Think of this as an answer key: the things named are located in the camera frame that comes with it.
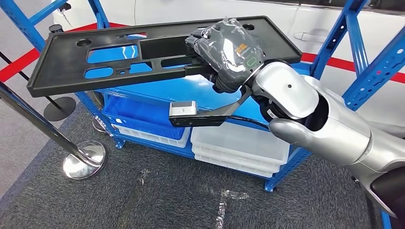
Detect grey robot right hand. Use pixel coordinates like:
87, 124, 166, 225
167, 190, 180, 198
184, 17, 266, 94

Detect black plastic panel part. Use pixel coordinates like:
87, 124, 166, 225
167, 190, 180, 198
27, 16, 303, 98

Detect blue metal shelf rack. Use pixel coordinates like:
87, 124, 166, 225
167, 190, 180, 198
379, 210, 393, 229
0, 0, 405, 193

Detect white car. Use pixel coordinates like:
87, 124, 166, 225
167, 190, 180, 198
52, 0, 405, 140

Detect translucent white plastic bin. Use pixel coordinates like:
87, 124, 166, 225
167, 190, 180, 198
193, 144, 281, 173
194, 155, 274, 178
190, 121, 290, 165

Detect blue plastic bin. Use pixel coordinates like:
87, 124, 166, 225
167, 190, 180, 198
103, 93, 187, 140

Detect red barrier belt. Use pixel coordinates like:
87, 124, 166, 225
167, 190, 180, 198
300, 53, 405, 84
0, 22, 127, 83

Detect chrome stanchion post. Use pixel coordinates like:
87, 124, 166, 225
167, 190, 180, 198
0, 81, 107, 180
49, 24, 110, 134

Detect black stanchion post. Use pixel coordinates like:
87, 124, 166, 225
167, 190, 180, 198
0, 50, 76, 122

